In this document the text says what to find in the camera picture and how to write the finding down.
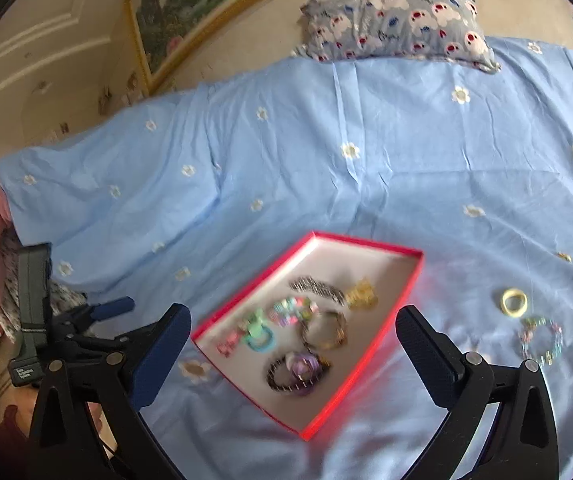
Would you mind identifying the pink heart hair clip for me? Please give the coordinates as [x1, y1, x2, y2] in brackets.
[216, 328, 245, 358]

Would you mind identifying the blue hair tie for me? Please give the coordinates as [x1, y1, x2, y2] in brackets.
[242, 326, 277, 354]

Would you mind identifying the yellow hair claw clip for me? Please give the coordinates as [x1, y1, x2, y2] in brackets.
[344, 278, 379, 310]

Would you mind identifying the black beaded bracelet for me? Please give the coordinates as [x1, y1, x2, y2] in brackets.
[264, 350, 333, 397]

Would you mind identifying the gold wristwatch green face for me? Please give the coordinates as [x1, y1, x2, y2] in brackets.
[299, 310, 349, 351]

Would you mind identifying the colourful bead bracelet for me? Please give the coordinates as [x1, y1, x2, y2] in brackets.
[267, 294, 321, 328]

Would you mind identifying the purple hair tie flower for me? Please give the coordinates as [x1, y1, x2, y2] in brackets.
[285, 352, 321, 382]

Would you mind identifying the silver chain necklace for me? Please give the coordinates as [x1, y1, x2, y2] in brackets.
[289, 274, 347, 306]

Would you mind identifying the green bow hair clip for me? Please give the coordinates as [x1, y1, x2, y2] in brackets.
[239, 309, 265, 339]

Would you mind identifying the red shallow cardboard box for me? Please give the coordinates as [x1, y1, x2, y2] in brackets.
[192, 232, 424, 441]

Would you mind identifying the light blue floral bedsheet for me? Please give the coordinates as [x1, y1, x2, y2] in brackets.
[0, 38, 573, 479]

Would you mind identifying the blue patterned pillow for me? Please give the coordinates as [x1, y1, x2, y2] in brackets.
[294, 0, 500, 74]

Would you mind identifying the teal beaded chain bracelet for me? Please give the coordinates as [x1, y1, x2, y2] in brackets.
[519, 315, 565, 366]

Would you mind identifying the yellow hair tie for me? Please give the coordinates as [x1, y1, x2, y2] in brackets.
[499, 287, 530, 319]

